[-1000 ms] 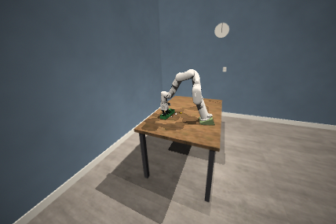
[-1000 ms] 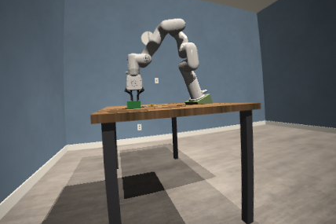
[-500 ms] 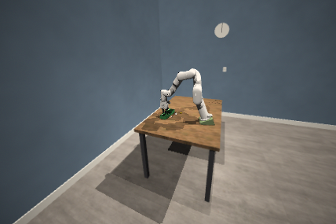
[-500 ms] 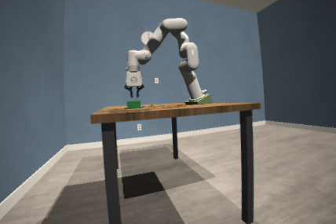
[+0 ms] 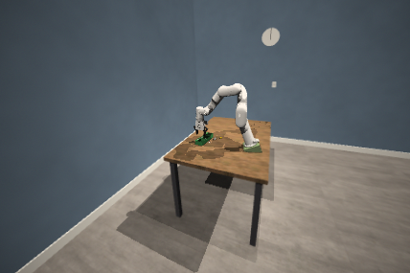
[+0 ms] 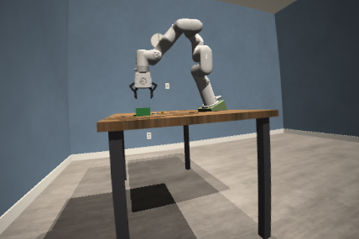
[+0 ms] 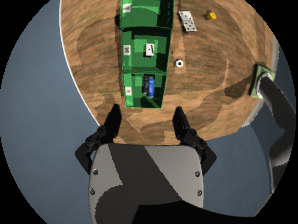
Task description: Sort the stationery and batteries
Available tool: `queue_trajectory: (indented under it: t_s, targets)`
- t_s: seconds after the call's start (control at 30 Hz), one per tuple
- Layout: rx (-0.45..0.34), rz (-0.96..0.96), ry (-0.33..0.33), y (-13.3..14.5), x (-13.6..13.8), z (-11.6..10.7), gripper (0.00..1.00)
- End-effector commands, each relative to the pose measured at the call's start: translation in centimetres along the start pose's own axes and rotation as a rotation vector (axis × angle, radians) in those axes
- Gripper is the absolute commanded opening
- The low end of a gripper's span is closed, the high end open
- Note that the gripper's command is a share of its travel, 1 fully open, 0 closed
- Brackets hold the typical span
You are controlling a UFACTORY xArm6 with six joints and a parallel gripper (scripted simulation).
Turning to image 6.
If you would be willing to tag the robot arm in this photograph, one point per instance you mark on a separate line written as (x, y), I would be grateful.
(200, 53)

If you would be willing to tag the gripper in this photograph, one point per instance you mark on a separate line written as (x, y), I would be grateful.
(143, 80)

